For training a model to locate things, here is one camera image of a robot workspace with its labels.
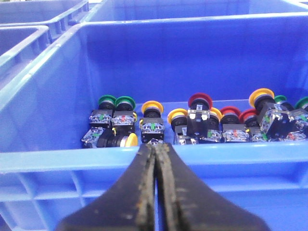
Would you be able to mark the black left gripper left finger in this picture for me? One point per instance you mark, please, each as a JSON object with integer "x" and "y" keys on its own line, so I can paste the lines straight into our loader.
{"x": 127, "y": 206}

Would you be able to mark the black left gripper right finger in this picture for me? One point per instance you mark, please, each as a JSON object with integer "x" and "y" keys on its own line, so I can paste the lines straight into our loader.
{"x": 188, "y": 204}

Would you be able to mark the yellow push button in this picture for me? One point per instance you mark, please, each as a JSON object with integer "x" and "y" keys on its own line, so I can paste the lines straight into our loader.
{"x": 177, "y": 118}
{"x": 99, "y": 137}
{"x": 275, "y": 120}
{"x": 152, "y": 124}

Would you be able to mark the yellow push button lying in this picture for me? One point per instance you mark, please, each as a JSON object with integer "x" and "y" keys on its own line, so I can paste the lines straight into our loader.
{"x": 99, "y": 137}

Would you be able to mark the yellow push button hidden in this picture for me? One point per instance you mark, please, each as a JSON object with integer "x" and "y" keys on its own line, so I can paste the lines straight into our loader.
{"x": 213, "y": 132}

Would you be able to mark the red push button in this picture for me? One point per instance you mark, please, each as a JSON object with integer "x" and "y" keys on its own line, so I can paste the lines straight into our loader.
{"x": 232, "y": 129}
{"x": 198, "y": 115}
{"x": 249, "y": 119}

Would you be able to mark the blue plastic source bin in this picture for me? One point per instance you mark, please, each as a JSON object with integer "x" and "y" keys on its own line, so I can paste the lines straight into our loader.
{"x": 45, "y": 174}

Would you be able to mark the green push button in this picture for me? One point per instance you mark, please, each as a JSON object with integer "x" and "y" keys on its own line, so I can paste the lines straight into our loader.
{"x": 102, "y": 117}
{"x": 281, "y": 99}
{"x": 124, "y": 117}

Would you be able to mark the red push button top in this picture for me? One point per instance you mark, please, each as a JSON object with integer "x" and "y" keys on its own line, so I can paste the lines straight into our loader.
{"x": 198, "y": 115}

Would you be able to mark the green push button edge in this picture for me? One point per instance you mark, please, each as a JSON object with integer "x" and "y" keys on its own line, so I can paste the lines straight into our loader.
{"x": 301, "y": 115}

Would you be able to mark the green push button right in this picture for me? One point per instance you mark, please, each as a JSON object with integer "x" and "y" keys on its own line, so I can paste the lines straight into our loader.
{"x": 281, "y": 99}

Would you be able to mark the blue bin near left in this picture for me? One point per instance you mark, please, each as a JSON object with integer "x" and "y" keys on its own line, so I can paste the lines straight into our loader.
{"x": 19, "y": 45}

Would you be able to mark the blue bin behind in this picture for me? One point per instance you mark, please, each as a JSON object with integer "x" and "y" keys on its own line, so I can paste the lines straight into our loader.
{"x": 126, "y": 10}

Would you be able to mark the blue bin far left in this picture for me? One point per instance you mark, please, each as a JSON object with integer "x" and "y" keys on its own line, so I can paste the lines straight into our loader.
{"x": 56, "y": 14}

